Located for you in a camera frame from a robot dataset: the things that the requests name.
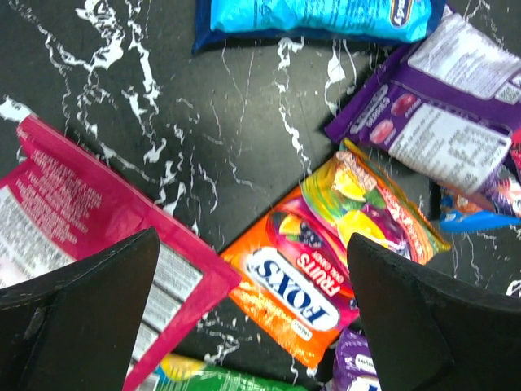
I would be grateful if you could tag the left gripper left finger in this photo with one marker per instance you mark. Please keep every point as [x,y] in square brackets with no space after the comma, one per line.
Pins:
[75,328]

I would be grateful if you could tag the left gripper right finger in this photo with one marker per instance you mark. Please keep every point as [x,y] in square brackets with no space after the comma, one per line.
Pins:
[428,331]

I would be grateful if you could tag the green Fox's candy bag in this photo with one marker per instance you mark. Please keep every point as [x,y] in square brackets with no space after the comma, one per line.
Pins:
[179,373]

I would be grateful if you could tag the magenta snack bag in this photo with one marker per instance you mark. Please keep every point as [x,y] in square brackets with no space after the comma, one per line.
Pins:
[62,205]

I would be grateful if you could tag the blue snack bag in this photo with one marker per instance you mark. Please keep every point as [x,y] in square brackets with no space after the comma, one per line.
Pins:
[381,21]

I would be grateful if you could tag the purple Fox's berries candy bag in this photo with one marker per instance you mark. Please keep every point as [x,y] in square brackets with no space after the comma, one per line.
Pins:
[353,368]

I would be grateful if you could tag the orange Fox's fruits candy bag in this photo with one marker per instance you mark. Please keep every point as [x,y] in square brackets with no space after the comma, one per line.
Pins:
[295,282]

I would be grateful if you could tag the crumpled purple candy bag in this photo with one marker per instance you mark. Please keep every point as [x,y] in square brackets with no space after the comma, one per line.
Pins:
[449,108]

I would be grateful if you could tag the blue M&M's packet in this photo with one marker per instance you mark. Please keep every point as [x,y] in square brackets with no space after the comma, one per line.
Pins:
[459,215]

